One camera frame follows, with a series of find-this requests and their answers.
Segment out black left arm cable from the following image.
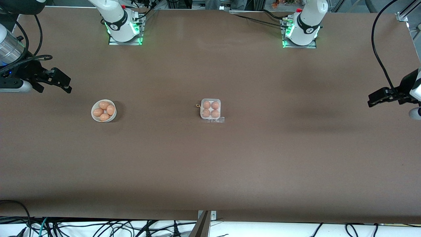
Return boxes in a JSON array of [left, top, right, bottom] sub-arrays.
[[371, 0, 396, 89]]

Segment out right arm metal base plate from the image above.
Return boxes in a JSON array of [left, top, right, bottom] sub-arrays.
[[108, 16, 144, 46]]

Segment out white round bowl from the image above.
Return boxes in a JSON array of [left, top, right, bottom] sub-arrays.
[[91, 99, 117, 122]]

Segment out orange background objects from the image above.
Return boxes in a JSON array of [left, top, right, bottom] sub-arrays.
[[271, 0, 297, 8]]

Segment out clear plastic egg box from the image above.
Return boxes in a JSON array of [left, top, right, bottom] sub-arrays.
[[200, 98, 222, 120]]

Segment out person legs grey trousers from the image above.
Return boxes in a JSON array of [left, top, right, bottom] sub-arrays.
[[206, 0, 246, 10]]

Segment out metal mount bracket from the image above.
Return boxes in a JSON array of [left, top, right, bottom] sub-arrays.
[[197, 211, 217, 222]]

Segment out black base cable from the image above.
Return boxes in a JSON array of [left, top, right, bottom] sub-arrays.
[[130, 0, 160, 21], [261, 9, 290, 21], [234, 14, 287, 26]]

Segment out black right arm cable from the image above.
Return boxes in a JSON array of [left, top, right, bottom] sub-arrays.
[[0, 14, 54, 72]]

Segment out aluminium frame bracket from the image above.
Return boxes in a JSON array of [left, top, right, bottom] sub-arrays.
[[396, 0, 421, 22]]

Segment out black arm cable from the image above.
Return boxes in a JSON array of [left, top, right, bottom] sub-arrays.
[[371, 0, 396, 89], [0, 14, 54, 72]]

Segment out black looping floor cable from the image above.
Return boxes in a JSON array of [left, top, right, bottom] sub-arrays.
[[0, 199, 32, 237]]

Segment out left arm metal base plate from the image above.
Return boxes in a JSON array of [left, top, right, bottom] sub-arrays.
[[281, 18, 318, 49]]

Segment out teal floor cable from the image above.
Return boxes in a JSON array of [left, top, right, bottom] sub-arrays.
[[38, 217, 49, 237]]

